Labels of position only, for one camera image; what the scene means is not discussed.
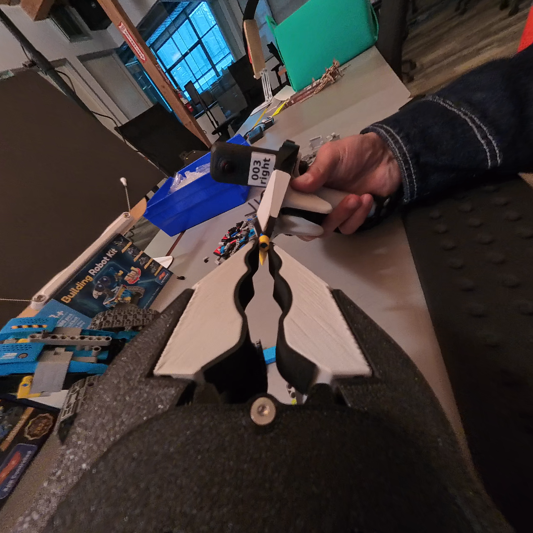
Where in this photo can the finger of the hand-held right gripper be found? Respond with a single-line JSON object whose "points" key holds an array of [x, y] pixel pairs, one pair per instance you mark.
{"points": [[275, 195]]}

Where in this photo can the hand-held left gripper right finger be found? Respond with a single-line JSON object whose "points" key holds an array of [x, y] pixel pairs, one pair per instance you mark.
{"points": [[324, 329]]}

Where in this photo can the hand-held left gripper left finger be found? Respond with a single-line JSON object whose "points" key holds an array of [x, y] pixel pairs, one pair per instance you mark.
{"points": [[200, 333]]}

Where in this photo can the yellow curved brick piece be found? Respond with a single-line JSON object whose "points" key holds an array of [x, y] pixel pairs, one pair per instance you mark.
{"points": [[263, 250]]}

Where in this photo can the pile of small brick pieces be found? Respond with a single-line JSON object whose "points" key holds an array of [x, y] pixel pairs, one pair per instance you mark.
{"points": [[233, 241]]}

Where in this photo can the grey desk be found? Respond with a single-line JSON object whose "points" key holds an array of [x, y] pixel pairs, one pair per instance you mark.
{"points": [[354, 270]]}

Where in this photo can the person's right hand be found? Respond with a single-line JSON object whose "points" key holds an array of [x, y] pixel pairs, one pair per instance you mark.
{"points": [[358, 166]]}

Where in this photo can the small grey device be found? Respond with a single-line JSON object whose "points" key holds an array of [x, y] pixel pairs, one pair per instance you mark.
{"points": [[260, 129]]}

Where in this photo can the blue brick separator tool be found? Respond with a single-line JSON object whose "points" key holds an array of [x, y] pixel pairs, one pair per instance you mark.
{"points": [[270, 354]]}

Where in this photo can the blue plastic bin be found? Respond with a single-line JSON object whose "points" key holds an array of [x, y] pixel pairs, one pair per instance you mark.
{"points": [[195, 204]]}

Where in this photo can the clear plastic bags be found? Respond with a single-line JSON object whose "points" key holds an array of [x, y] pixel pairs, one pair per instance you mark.
{"points": [[187, 177]]}

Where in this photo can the wooden model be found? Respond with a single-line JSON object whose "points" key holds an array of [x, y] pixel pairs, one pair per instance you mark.
{"points": [[329, 75]]}

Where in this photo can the red fire extinguisher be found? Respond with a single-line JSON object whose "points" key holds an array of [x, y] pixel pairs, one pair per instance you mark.
{"points": [[189, 104]]}

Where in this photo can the oval wooden board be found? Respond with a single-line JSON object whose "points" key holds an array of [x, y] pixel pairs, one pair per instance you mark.
{"points": [[254, 45]]}

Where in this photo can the black monitor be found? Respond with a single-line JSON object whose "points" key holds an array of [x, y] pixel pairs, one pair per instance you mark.
{"points": [[158, 133]]}

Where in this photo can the white backdrop base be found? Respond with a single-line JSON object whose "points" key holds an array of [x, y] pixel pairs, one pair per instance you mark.
{"points": [[83, 262]]}

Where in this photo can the large paned window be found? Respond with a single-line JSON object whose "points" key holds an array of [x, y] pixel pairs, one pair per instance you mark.
{"points": [[191, 45]]}

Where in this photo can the blue grey tracked toy robot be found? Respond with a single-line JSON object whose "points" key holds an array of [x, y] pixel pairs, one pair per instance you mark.
{"points": [[50, 354]]}

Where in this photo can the wooden support beam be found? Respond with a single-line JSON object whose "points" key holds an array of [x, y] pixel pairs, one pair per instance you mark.
{"points": [[154, 70]]}

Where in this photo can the dark backdrop screen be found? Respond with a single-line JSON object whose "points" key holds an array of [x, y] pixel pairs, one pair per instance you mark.
{"points": [[41, 166]]}

